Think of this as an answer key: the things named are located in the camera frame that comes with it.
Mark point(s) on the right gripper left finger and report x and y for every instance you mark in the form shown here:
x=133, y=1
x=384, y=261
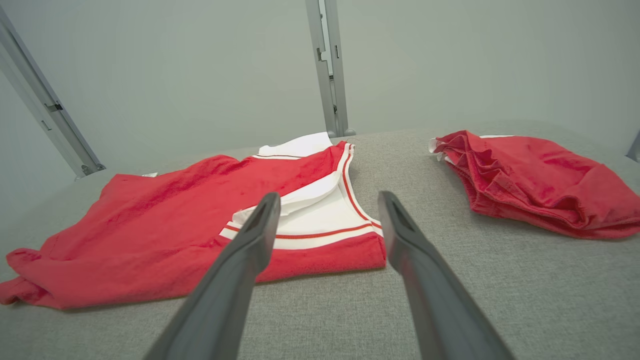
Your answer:
x=225, y=295

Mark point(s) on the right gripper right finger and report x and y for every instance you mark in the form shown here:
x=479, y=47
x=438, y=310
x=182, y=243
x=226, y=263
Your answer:
x=435, y=300

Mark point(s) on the red white basketball jersey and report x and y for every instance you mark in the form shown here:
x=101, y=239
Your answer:
x=165, y=225

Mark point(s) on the red shorts white trim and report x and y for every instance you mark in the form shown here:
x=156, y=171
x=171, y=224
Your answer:
x=540, y=180

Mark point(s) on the grey metal post with foot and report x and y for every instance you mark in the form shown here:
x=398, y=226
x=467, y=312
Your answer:
x=635, y=147

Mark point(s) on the grey metal post double profile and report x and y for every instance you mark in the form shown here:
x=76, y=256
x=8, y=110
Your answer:
x=330, y=65

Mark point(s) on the grey slanted metal post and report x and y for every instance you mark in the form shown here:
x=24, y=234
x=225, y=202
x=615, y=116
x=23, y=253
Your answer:
x=45, y=110

